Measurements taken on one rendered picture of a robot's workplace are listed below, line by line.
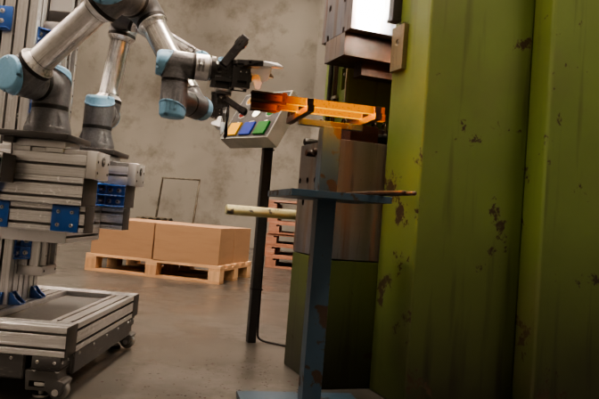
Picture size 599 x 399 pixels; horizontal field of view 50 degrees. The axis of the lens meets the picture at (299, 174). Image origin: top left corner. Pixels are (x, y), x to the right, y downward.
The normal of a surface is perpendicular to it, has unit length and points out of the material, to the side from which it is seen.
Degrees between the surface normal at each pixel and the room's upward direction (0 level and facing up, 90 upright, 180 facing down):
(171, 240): 90
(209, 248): 90
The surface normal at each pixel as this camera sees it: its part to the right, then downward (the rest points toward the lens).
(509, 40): 0.35, -0.03
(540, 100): -0.93, -0.10
